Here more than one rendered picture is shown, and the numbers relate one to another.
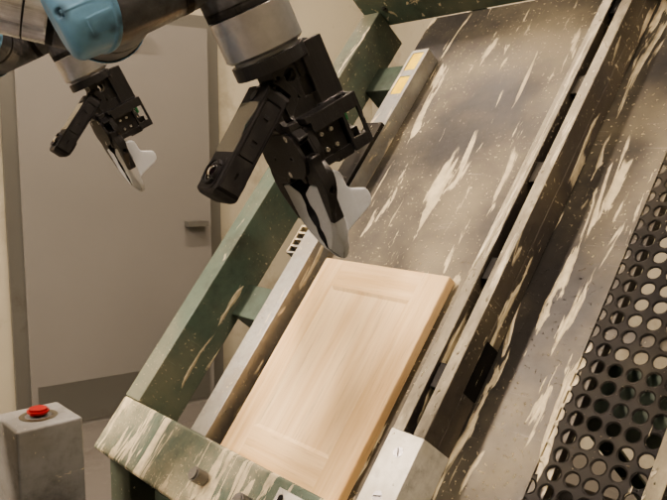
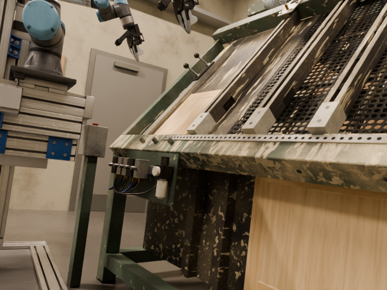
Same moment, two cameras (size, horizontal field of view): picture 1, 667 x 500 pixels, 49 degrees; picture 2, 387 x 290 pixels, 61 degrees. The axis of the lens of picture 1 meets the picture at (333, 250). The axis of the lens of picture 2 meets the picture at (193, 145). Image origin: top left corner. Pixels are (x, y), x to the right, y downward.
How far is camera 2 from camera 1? 88 cm
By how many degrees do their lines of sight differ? 12
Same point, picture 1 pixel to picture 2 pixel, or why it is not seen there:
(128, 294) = not seen: hidden behind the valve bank
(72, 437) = (104, 133)
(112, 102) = (134, 33)
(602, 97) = (276, 44)
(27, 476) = (89, 139)
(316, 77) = not seen: outside the picture
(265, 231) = (173, 95)
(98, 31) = not seen: outside the picture
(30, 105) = (96, 87)
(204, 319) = (150, 116)
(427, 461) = (209, 119)
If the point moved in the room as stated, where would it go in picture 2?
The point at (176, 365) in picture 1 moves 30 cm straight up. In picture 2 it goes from (139, 127) to (144, 82)
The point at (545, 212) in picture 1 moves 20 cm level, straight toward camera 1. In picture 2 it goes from (254, 68) to (247, 54)
